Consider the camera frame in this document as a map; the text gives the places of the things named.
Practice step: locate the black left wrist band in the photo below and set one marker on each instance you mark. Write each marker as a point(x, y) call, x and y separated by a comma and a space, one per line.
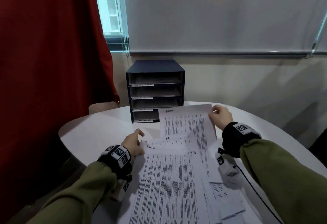
point(112, 166)

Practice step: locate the dark blue paper tray organizer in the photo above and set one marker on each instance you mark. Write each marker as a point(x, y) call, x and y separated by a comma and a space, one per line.
point(153, 65)

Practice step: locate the person's left forearm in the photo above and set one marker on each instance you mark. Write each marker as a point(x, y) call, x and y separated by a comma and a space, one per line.
point(74, 195)

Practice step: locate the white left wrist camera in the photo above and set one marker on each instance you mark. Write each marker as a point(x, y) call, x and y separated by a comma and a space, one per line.
point(120, 190)

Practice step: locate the window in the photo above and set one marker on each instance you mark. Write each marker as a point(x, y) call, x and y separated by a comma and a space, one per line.
point(108, 4)

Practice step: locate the black right wrist band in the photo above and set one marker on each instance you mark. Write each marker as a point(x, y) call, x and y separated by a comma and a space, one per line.
point(232, 144)

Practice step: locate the person's left hand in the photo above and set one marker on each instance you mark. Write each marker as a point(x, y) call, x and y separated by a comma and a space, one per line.
point(132, 144)

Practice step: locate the black wrist band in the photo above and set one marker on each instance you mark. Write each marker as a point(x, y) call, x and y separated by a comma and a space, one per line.
point(112, 166)
point(232, 144)

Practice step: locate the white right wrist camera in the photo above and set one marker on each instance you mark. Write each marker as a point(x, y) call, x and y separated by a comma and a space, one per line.
point(228, 172)

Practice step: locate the dark chair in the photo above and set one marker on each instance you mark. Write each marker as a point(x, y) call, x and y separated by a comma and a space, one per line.
point(319, 149)

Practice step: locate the beige chair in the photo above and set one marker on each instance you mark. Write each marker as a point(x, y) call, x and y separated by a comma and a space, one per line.
point(102, 106)

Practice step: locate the narrow white roller blind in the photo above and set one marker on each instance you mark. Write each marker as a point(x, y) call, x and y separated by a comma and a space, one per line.
point(322, 39)

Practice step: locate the red curtain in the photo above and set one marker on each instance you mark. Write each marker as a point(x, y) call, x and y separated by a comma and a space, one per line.
point(38, 52)

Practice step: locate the person's right hand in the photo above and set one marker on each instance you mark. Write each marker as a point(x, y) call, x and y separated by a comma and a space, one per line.
point(222, 117)

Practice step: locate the person's right forearm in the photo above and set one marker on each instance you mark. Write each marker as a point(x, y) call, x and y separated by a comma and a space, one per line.
point(286, 180)

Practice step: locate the wide white roller blind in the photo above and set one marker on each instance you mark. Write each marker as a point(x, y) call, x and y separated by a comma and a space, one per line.
point(217, 11)

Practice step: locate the pile of printed papers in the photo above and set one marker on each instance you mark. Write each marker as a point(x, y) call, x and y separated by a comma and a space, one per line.
point(166, 185)

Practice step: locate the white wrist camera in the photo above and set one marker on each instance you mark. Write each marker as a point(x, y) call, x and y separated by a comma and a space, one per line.
point(228, 172)
point(120, 190)

